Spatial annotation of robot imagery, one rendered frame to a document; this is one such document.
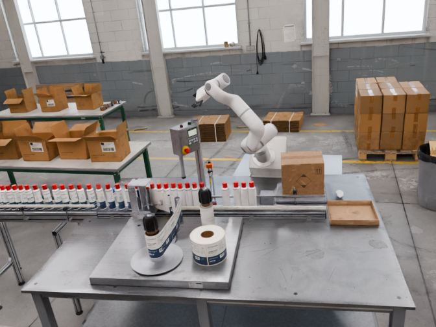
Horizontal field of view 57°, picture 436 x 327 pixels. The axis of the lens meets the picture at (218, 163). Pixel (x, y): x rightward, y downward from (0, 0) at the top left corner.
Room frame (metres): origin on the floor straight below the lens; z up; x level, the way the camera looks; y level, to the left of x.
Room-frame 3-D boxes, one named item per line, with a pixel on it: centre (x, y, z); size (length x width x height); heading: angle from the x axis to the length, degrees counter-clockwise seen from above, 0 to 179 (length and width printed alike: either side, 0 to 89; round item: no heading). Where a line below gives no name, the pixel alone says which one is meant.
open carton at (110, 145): (4.07, 1.13, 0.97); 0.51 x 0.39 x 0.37; 167
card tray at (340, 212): (2.32, -0.86, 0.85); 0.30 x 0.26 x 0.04; 78
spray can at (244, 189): (2.47, -0.16, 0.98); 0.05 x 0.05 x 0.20
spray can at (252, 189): (2.46, -0.21, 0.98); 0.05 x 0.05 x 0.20
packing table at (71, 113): (6.68, 2.60, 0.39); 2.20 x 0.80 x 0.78; 72
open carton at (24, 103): (6.82, 3.20, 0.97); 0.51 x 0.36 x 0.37; 165
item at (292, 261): (2.40, 0.02, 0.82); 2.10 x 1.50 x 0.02; 78
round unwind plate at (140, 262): (1.98, 0.41, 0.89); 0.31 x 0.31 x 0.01
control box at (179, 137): (2.63, 0.21, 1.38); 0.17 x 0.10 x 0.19; 133
